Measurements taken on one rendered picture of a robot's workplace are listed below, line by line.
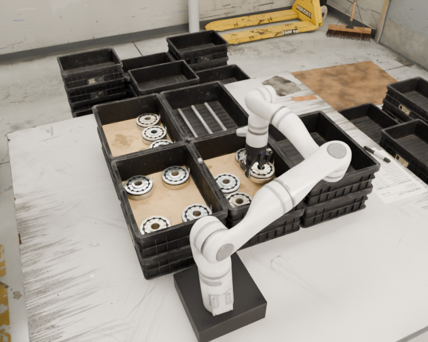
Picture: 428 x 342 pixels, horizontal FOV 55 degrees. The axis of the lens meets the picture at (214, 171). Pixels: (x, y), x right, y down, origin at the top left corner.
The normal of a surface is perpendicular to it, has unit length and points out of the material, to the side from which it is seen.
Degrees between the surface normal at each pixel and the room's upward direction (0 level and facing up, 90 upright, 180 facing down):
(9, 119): 0
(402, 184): 0
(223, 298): 89
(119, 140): 0
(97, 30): 90
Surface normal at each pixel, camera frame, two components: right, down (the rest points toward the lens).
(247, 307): -0.07, -0.75
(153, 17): 0.40, 0.60
